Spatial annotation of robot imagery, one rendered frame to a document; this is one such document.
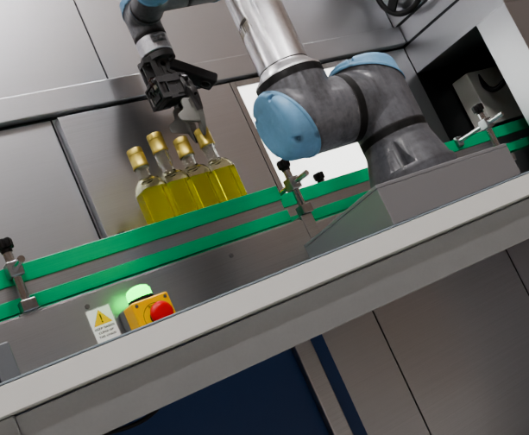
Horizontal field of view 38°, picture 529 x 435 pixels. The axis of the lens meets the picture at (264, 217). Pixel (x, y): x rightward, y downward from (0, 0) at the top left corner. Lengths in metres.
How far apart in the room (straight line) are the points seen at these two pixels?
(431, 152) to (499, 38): 1.05
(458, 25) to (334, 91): 1.14
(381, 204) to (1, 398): 0.58
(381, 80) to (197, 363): 0.56
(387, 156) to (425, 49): 1.20
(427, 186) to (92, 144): 0.87
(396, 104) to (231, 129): 0.75
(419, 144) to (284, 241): 0.42
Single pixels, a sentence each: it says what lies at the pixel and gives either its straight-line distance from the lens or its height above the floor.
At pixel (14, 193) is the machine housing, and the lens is 1.73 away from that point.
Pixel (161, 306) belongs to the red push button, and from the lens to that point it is 1.29.
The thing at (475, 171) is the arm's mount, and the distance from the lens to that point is 1.25.
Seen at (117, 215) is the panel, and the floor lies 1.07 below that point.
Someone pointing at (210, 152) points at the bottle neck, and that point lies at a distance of 1.73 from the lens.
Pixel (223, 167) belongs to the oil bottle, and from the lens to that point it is 1.71.
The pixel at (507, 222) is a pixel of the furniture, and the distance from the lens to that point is 1.31.
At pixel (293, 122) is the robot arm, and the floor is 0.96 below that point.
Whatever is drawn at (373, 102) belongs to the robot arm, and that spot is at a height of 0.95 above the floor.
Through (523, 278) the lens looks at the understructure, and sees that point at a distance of 2.39.
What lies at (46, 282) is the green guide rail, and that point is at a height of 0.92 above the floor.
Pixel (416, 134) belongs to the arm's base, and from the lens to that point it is 1.27.
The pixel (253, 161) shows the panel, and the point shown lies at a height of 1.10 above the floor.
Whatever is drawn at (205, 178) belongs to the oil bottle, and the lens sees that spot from 1.68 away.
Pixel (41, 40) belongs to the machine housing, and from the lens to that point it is 1.93.
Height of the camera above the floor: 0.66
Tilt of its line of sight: 9 degrees up
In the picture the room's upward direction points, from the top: 24 degrees counter-clockwise
